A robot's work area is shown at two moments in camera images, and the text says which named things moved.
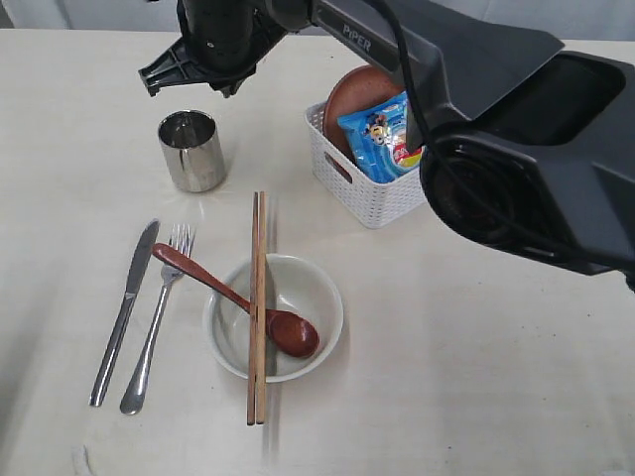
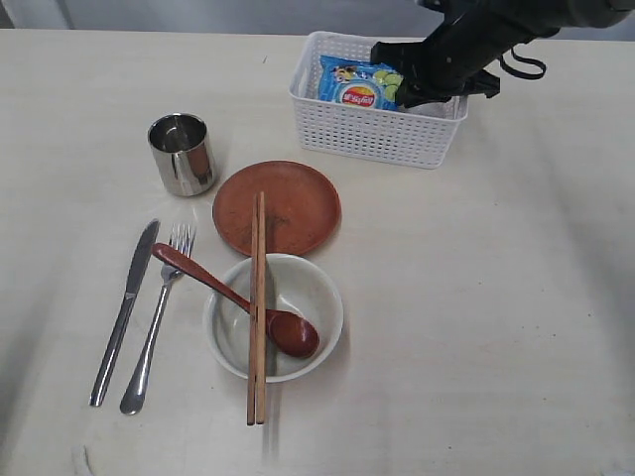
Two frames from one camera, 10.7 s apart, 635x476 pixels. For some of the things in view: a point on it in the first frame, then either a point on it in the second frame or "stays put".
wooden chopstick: (251, 379) stays put
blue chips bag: (378, 140) to (357, 81)
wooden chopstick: (262, 308) stays put
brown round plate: (361, 89) to (303, 205)
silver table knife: (139, 272) stays put
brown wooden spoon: (288, 332) stays put
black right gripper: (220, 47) to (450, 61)
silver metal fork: (181, 237) stays put
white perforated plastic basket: (372, 203) to (414, 136)
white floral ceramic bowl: (294, 286) stays put
